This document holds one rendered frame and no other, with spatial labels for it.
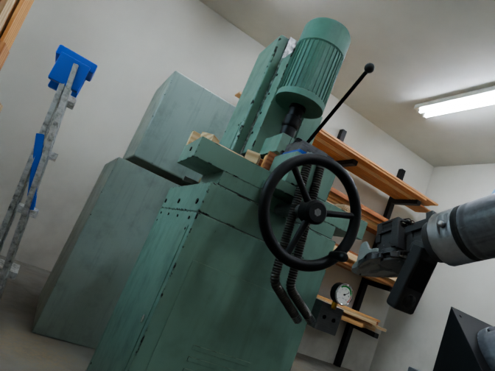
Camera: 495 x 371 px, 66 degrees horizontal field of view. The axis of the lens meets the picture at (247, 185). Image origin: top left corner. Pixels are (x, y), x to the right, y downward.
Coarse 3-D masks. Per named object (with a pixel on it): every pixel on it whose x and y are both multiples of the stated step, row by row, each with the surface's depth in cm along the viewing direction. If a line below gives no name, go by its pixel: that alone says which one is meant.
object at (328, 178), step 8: (296, 152) 102; (280, 160) 109; (272, 168) 112; (312, 168) 103; (288, 176) 101; (312, 176) 103; (328, 176) 105; (296, 184) 101; (320, 184) 104; (328, 184) 105; (320, 192) 104; (328, 192) 105
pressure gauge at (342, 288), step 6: (336, 288) 109; (342, 288) 110; (348, 288) 110; (330, 294) 111; (336, 294) 108; (342, 294) 110; (348, 294) 110; (336, 300) 109; (342, 300) 109; (348, 300) 110; (336, 306) 111
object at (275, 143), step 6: (282, 132) 125; (270, 138) 132; (276, 138) 127; (282, 138) 124; (288, 138) 125; (294, 138) 126; (264, 144) 135; (270, 144) 129; (276, 144) 125; (282, 144) 124; (264, 150) 132; (270, 150) 127; (276, 150) 123
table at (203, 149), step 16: (192, 144) 109; (208, 144) 102; (192, 160) 108; (208, 160) 102; (224, 160) 104; (240, 160) 106; (240, 176) 106; (256, 176) 107; (288, 192) 100; (336, 208) 117; (336, 224) 117
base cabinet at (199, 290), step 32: (160, 224) 138; (192, 224) 100; (224, 224) 103; (160, 256) 115; (192, 256) 100; (224, 256) 103; (256, 256) 107; (128, 288) 137; (160, 288) 99; (192, 288) 99; (224, 288) 102; (256, 288) 106; (128, 320) 115; (160, 320) 96; (192, 320) 99; (224, 320) 102; (256, 320) 106; (288, 320) 109; (96, 352) 137; (128, 352) 99; (160, 352) 95; (192, 352) 98; (224, 352) 102; (256, 352) 105; (288, 352) 109
